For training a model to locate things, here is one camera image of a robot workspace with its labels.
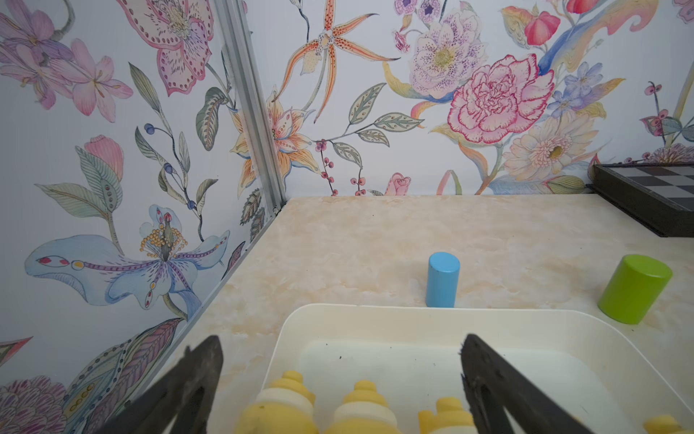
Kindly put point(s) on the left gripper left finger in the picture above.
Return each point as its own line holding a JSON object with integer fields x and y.
{"x": 181, "y": 401}

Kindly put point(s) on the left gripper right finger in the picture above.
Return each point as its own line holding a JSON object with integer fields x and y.
{"x": 497, "y": 394}

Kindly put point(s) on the left white storage tray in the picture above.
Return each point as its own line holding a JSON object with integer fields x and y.
{"x": 412, "y": 355}

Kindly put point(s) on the small blue cylinder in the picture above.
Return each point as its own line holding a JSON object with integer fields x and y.
{"x": 443, "y": 277}

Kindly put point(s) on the small green cylinder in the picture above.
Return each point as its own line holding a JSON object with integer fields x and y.
{"x": 634, "y": 287}

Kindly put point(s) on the black white checkerboard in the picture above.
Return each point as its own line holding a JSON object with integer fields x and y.
{"x": 659, "y": 196}

